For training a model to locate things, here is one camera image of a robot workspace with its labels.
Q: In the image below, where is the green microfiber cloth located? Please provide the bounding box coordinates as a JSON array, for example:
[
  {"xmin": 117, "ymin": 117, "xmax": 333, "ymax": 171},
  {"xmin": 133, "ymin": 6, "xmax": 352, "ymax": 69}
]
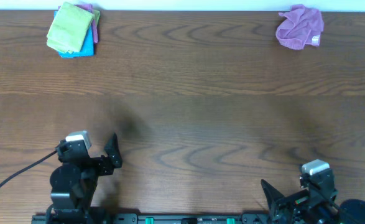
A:
[{"xmin": 47, "ymin": 2, "xmax": 95, "ymax": 54}]

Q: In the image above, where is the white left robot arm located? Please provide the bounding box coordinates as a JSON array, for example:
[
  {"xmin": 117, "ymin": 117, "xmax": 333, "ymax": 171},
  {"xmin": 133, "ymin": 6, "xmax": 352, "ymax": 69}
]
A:
[{"xmin": 45, "ymin": 130, "xmax": 122, "ymax": 223}]

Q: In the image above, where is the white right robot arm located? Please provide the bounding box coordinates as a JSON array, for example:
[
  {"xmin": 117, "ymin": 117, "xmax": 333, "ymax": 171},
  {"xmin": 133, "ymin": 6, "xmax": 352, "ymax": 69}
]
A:
[{"xmin": 261, "ymin": 179, "xmax": 365, "ymax": 224}]

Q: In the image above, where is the folded blue cloth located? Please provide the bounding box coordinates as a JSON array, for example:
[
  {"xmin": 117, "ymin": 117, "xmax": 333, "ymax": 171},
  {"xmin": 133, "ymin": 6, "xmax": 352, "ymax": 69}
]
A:
[{"xmin": 54, "ymin": 11, "xmax": 94, "ymax": 58}]

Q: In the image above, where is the folded light green cloth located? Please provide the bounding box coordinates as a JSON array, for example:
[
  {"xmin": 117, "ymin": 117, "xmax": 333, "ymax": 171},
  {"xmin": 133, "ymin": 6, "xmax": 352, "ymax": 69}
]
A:
[{"xmin": 93, "ymin": 9, "xmax": 101, "ymax": 25}]

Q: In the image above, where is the folded pink cloth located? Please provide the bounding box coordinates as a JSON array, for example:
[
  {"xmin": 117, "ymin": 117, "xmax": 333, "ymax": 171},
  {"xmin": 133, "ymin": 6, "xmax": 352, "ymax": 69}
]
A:
[{"xmin": 57, "ymin": 3, "xmax": 99, "ymax": 44}]

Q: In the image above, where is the crumpled purple cloth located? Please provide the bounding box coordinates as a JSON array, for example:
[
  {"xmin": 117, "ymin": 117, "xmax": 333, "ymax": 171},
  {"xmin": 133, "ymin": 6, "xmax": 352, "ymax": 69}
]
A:
[{"xmin": 275, "ymin": 4, "xmax": 325, "ymax": 50}]

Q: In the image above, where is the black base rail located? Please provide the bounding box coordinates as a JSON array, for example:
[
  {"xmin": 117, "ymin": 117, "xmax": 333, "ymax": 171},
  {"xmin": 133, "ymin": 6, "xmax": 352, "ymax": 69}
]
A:
[{"xmin": 30, "ymin": 213, "xmax": 272, "ymax": 224}]

